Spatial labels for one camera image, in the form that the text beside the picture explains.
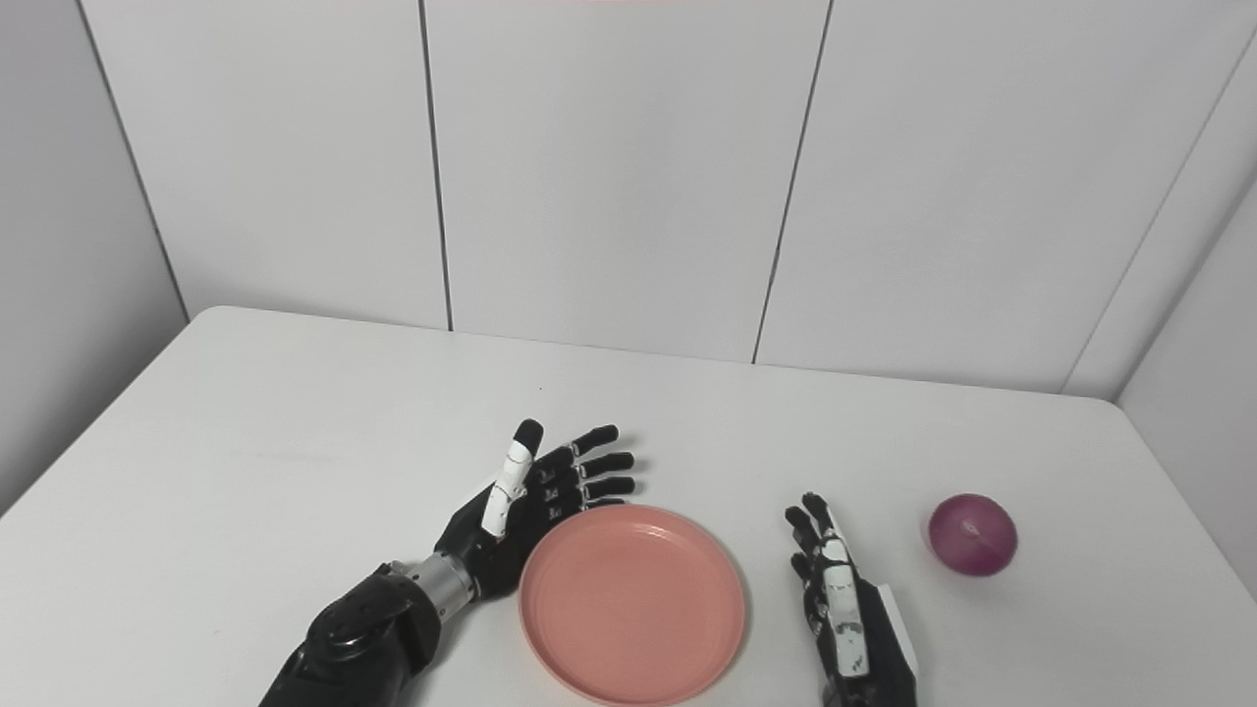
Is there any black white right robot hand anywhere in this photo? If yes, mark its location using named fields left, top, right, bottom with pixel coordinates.
left=785, top=492, right=921, bottom=707

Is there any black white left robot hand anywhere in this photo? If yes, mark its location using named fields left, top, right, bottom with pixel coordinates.
left=434, top=419, right=636, bottom=600

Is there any pink round plate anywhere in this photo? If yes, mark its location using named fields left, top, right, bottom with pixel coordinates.
left=519, top=504, right=746, bottom=706

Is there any purple red onion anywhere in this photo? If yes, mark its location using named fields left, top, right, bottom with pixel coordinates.
left=928, top=493, right=1019, bottom=577

